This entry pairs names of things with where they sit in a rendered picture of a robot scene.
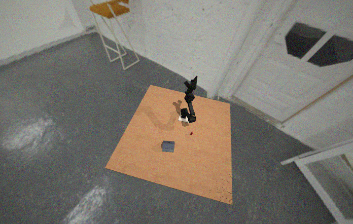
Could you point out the grey sloped panel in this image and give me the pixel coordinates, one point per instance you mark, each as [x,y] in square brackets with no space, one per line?
[168,146]

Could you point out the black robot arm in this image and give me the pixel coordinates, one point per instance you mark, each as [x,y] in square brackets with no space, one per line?
[188,98]

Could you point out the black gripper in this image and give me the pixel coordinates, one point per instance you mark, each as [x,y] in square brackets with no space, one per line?
[193,84]

